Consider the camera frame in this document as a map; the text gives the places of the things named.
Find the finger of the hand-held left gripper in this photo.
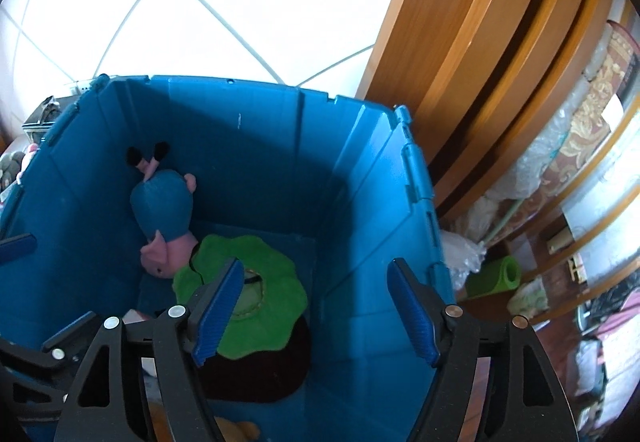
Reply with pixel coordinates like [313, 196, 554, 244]
[0, 233, 39, 268]
[0, 311, 101, 428]

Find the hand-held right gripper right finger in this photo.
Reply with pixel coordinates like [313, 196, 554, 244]
[387, 258, 581, 442]

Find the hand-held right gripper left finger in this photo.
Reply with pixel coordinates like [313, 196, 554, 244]
[54, 258, 246, 442]

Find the green plush lily pad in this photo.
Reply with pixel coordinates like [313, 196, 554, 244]
[172, 234, 308, 362]

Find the maroon cloth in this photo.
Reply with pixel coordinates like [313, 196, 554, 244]
[197, 314, 312, 404]

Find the pig plush toy blue dress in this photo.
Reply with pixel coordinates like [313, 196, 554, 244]
[125, 141, 202, 280]

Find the blue plastic crate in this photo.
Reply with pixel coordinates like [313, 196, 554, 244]
[0, 74, 458, 442]

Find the white plastic bag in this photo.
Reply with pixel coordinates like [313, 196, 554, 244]
[439, 229, 488, 290]

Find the grey cloth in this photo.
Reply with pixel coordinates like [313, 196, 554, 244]
[0, 152, 26, 193]

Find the green rolled mat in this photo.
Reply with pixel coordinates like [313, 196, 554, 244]
[464, 256, 522, 299]

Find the cluttered wooden shelf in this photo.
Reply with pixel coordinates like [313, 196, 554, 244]
[452, 12, 640, 442]

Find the brown patterned fabric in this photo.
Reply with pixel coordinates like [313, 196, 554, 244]
[500, 22, 640, 223]

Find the wooden cabinet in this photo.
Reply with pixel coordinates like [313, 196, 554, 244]
[357, 0, 621, 223]

